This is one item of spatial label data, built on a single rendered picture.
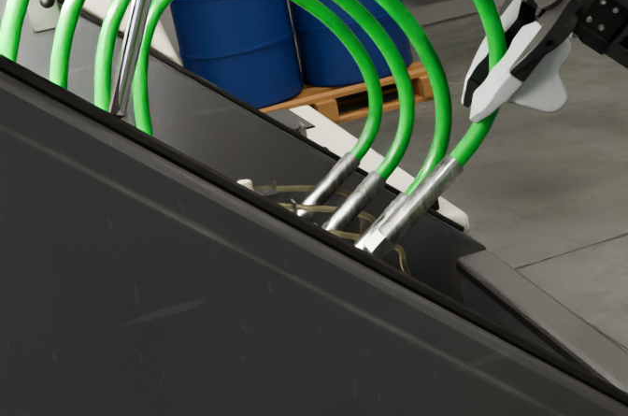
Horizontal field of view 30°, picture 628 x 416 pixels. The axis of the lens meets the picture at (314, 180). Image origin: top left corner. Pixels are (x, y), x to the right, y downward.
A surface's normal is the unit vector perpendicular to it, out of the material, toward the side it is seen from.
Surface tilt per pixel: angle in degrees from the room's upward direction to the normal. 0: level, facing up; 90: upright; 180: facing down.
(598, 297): 0
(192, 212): 90
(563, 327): 0
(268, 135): 90
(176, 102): 90
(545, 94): 100
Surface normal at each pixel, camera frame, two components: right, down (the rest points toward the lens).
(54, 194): 0.26, 0.24
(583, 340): -0.18, -0.94
